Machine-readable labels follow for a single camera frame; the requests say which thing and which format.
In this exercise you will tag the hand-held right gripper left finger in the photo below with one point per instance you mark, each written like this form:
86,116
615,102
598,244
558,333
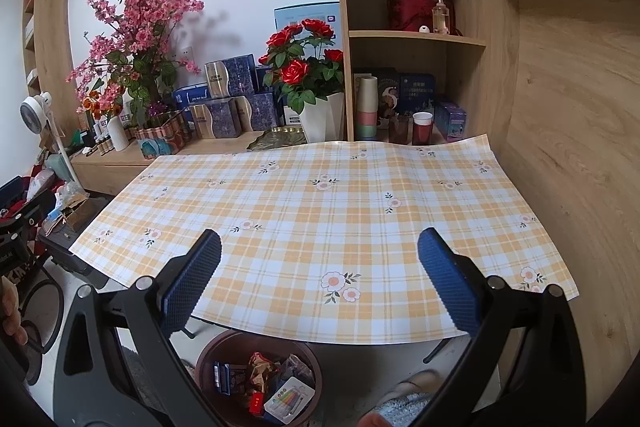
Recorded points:
192,274

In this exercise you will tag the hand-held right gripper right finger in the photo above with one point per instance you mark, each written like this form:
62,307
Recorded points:
447,277

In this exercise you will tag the brown plastic bin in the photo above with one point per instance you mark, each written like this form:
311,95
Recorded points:
210,357

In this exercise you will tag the red cigarette carton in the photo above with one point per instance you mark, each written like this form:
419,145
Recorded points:
256,404

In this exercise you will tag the white card packet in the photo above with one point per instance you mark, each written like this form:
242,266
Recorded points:
290,399

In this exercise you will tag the person's left hand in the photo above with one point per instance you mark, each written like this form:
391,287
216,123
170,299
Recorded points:
10,317

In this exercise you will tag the black storage case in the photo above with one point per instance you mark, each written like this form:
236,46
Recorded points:
70,257

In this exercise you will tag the person's right slipper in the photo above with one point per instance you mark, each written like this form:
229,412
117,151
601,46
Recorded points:
415,382

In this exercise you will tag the folding table with checked cloth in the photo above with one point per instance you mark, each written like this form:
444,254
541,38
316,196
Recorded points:
350,217

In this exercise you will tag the wooden sideboard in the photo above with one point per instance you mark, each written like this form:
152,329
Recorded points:
110,169

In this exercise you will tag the row of small brown bottles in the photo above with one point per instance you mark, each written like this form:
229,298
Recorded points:
100,146

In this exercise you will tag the striped gift basket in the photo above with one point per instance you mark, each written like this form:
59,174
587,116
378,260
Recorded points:
165,142

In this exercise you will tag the white standing fan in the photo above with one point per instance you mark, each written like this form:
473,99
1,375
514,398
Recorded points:
32,109

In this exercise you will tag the red cup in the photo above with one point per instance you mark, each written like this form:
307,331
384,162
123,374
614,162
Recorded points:
421,134

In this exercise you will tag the brown glass cup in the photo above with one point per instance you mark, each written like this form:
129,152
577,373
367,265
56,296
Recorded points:
400,131

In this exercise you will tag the white vase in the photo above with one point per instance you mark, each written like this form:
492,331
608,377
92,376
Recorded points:
117,134

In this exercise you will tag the small purple box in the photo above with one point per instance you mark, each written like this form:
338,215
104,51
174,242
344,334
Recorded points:
452,122

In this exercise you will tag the gold and blue gift box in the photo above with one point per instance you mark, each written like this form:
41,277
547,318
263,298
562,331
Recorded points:
260,112
235,74
220,119

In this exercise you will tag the gold leaf tray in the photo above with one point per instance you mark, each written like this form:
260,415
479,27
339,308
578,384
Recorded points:
277,138

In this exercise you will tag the flat blue box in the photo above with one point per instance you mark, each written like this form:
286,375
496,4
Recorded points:
192,94

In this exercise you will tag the blue and white box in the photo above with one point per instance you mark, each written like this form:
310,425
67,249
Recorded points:
290,114

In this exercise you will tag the dark blue gift box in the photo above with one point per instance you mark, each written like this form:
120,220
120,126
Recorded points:
417,92

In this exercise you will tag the stack of pastel cups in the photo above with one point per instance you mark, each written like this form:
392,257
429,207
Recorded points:
366,107

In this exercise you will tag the dark box with moon print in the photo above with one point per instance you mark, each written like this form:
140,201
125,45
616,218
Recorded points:
387,94

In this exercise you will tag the white flower pot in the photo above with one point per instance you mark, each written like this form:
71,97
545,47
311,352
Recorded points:
320,119

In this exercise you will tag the wooden bookshelf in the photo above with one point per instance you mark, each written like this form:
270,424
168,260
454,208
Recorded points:
50,32

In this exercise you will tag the wooden shelf unit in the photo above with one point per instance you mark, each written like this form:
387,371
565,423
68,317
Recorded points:
492,57

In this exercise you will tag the red rose plant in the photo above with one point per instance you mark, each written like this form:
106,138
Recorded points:
295,72

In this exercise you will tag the glass bottle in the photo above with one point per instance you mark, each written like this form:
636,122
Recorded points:
440,19

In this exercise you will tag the pink blossom plant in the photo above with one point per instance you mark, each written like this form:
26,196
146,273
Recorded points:
140,17

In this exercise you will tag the red gift basket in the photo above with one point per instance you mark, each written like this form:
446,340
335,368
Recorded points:
405,14

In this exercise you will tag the large light blue box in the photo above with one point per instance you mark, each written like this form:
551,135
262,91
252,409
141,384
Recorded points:
290,14

